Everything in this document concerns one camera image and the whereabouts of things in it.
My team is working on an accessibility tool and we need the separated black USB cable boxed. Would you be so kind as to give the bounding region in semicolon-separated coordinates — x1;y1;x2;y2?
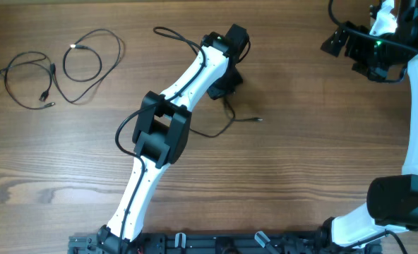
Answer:
189;98;263;139

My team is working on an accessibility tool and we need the black USB cable with loop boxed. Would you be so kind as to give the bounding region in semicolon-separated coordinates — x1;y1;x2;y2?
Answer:
49;28;122;105

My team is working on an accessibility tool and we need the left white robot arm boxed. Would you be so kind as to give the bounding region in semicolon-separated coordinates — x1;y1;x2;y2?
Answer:
97;24;251;253

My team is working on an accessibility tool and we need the left black camera cable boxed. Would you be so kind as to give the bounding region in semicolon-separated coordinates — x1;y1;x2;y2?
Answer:
114;26;207;254

